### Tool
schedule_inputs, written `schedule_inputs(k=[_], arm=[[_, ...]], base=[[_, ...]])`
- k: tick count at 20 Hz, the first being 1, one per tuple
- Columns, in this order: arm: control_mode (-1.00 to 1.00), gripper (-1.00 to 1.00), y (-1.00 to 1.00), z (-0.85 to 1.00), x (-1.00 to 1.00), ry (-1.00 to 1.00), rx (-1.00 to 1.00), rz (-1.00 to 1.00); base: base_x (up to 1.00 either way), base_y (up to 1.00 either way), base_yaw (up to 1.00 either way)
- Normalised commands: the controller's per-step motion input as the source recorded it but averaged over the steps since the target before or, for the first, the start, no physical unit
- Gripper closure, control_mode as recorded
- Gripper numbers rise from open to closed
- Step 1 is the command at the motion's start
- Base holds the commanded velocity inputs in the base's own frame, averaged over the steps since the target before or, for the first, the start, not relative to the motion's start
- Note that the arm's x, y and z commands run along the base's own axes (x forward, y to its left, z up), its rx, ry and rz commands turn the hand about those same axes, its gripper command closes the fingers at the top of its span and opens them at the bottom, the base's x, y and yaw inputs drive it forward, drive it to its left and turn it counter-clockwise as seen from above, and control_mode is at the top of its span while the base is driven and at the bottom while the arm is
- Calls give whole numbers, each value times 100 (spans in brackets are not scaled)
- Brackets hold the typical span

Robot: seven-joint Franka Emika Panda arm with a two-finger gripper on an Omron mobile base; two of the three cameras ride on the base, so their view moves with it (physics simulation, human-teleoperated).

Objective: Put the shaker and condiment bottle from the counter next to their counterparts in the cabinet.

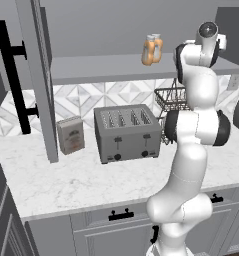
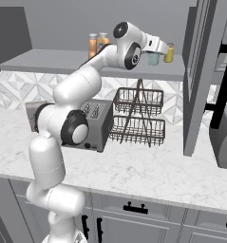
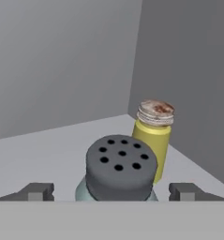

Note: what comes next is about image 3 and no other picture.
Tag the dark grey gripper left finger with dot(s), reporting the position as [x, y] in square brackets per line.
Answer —
[38, 190]

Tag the yellow condiment bottle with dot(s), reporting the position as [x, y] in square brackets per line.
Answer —
[155, 137]

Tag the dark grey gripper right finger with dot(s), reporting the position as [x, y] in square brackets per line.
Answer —
[185, 190]

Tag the glass shaker with grey cap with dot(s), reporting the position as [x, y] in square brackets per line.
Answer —
[121, 168]

